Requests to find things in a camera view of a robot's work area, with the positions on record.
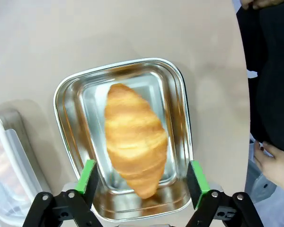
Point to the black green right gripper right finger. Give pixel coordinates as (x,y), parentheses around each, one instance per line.
(196,182)

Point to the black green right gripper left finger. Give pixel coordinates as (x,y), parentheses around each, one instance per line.
(88,182)

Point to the small stainless steel container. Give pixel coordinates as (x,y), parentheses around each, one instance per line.
(85,113)

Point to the person's left hand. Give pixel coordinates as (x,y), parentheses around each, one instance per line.
(277,168)

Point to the person's right hand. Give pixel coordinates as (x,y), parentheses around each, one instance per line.
(262,3)

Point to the person's black top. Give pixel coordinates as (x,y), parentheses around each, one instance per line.
(274,82)

